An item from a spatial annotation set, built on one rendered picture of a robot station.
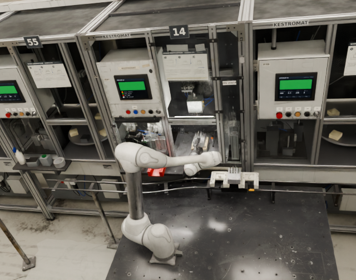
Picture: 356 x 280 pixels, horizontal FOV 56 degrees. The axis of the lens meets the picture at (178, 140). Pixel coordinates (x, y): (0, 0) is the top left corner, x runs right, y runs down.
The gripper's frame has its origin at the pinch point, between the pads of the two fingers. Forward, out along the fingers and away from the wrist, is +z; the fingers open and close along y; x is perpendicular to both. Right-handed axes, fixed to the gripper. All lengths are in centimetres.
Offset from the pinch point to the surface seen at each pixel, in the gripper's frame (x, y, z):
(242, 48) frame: -38, 84, -23
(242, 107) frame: -38, 41, -18
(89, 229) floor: 123, -103, -9
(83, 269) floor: 109, -109, -54
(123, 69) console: 43, 74, -24
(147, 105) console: 32, 44, -20
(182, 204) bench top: 11, -37, -34
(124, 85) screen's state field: 45, 62, -25
